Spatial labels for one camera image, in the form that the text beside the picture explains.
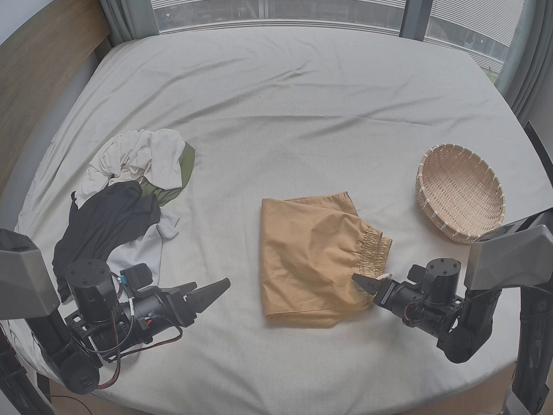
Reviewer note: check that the black garment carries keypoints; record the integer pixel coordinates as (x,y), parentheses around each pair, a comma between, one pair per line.
(108,223)

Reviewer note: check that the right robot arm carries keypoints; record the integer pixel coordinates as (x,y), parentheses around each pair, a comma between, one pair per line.
(497,257)

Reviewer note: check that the round woven basket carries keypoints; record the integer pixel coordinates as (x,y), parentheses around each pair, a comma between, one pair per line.
(458,188)

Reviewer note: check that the white garment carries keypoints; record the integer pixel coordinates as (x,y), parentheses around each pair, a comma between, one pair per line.
(160,158)

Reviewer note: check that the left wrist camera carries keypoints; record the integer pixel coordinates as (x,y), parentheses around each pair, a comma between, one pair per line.
(136,275)

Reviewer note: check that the grey-green curtain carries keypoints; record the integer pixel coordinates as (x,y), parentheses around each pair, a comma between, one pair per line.
(531,37)
(125,7)

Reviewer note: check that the bed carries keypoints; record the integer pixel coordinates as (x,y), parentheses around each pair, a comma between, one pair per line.
(302,102)

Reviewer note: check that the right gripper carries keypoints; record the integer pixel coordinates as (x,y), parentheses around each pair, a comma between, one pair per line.
(399,298)

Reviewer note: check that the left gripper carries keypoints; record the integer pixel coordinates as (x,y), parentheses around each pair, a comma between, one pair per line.
(160,309)

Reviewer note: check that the pale grey garment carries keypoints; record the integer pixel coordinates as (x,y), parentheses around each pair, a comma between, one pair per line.
(138,253)

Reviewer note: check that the tan shorts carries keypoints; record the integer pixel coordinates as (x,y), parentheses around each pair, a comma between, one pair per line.
(306,257)

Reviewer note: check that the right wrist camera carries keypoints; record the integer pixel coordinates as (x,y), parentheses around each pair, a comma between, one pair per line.
(417,273)

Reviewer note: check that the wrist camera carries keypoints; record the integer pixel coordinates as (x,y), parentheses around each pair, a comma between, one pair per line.
(417,273)
(136,275)

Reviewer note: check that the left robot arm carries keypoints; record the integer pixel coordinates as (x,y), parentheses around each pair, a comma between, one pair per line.
(26,275)

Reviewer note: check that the green garment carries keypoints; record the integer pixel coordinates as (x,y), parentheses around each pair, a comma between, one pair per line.
(188,162)

